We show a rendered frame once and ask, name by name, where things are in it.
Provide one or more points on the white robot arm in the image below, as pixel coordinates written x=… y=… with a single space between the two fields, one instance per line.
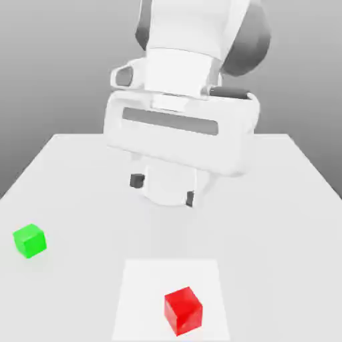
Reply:
x=187 y=29

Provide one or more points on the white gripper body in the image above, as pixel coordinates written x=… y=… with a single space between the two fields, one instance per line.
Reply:
x=171 y=144

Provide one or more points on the small red cube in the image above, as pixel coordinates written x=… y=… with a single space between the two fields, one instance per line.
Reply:
x=183 y=311

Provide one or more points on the small green cube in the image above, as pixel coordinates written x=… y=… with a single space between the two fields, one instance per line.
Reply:
x=29 y=241

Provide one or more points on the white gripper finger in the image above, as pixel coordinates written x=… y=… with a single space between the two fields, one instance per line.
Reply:
x=137 y=180
x=190 y=199

